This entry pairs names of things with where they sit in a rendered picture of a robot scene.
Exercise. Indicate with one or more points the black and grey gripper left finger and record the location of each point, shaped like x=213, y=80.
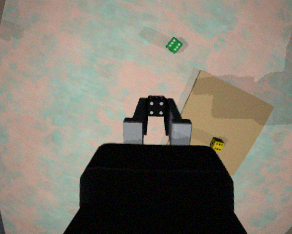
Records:
x=135, y=128

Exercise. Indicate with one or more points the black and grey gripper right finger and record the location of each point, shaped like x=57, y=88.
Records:
x=177, y=129

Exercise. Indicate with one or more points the dark green die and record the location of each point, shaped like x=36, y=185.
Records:
x=174, y=45

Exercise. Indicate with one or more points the black die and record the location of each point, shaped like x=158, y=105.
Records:
x=156, y=106

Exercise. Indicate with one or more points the tan flat mat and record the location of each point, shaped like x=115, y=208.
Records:
x=221, y=110

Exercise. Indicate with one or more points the yellow die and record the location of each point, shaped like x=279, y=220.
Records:
x=217, y=144

